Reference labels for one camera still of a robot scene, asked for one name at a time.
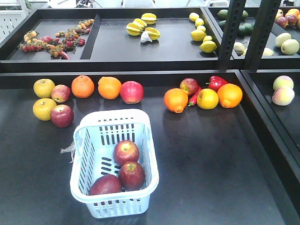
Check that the red chili pepper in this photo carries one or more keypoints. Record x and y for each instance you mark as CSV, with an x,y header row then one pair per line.
x,y
193,100

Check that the orange right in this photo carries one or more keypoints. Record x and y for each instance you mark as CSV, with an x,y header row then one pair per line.
x,y
230,95

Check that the peach back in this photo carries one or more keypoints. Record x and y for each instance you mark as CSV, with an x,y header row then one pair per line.
x,y
283,80

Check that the yellow apple upper left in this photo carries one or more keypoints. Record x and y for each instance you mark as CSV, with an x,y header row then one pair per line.
x,y
43,88

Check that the yellow orange fruit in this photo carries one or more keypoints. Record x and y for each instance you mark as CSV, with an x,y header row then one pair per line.
x,y
207,99

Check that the yellow apple lower left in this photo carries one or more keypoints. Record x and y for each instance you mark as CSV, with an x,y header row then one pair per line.
x,y
42,108

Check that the peach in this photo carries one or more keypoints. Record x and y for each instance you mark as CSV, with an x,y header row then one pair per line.
x,y
283,96
283,80

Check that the bruised red apple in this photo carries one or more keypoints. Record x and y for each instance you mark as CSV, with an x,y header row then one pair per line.
x,y
189,86

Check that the black wooden display stand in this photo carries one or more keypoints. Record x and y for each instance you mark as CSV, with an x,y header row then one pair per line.
x,y
216,167

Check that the white garlic bulb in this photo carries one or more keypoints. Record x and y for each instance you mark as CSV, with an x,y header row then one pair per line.
x,y
145,37

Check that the orange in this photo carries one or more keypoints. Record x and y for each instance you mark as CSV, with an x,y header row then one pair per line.
x,y
109,87
230,95
176,100
82,86

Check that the orange far left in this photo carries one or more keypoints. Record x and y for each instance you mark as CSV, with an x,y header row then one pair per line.
x,y
82,86

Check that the red apple far left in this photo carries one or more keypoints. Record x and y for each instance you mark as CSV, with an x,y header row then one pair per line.
x,y
131,92

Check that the red bell pepper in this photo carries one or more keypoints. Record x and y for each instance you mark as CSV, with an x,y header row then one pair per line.
x,y
215,82

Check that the light blue plastic basket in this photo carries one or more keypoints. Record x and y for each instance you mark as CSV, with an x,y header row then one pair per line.
x,y
95,139

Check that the dark red apple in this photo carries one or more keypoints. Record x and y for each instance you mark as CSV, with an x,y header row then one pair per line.
x,y
62,116
106,184
132,176

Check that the peach front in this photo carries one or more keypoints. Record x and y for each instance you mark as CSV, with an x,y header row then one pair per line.
x,y
283,96

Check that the small pink red apple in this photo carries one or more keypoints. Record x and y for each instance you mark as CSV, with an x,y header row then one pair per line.
x,y
60,93

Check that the black shelf upright post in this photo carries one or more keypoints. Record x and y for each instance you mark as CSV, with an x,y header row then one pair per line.
x,y
233,20

